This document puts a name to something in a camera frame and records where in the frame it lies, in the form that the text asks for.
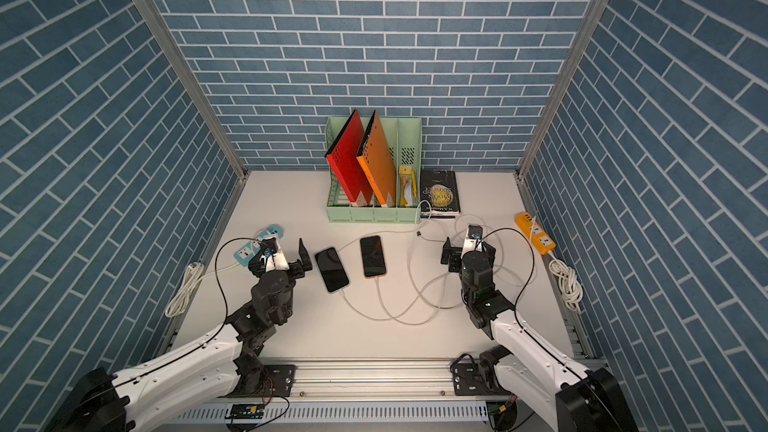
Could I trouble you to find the red box folder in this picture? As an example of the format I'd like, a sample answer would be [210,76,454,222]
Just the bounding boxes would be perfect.
[325,110,373,207]

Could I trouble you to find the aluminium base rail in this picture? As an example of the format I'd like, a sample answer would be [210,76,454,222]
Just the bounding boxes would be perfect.
[107,357,631,432]

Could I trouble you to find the coiled white cord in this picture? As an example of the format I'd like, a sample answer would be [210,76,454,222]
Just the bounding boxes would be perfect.
[164,261,206,319]
[548,256,584,313]

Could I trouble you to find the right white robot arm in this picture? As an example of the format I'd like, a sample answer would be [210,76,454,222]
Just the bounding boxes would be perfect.
[441,225,638,431]

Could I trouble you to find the coiled white cord left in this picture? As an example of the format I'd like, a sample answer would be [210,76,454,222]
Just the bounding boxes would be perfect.
[164,261,206,319]

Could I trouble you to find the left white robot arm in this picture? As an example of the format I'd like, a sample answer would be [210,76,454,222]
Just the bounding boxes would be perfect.
[45,236,313,431]

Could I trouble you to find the orange power strip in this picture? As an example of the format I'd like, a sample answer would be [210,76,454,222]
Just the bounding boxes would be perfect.
[515,212,556,256]

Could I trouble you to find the green file organizer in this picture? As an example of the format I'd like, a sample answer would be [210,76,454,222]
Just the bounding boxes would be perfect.
[325,111,422,223]

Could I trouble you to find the phone with orange case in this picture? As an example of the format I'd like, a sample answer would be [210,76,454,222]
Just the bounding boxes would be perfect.
[360,235,387,279]

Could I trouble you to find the yellow packet in organizer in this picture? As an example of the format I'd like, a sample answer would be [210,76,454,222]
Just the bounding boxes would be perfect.
[399,165,418,207]

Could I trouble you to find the phone with mint case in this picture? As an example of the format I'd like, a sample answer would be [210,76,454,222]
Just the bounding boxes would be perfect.
[315,247,349,293]

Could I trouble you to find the teal power strip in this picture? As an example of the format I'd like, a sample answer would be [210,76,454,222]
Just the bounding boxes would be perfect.
[234,224,284,268]

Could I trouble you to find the orange box folder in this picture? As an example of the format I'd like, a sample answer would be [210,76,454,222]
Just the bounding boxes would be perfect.
[356,111,397,208]

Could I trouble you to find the white charging cable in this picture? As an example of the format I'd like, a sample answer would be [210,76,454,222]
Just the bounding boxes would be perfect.
[335,196,541,326]

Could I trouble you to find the coiled white cord right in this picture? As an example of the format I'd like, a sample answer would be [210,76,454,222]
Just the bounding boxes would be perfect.
[548,256,584,313]

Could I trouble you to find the black book with gold moon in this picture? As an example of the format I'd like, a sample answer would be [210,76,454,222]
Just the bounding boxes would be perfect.
[419,169,461,218]

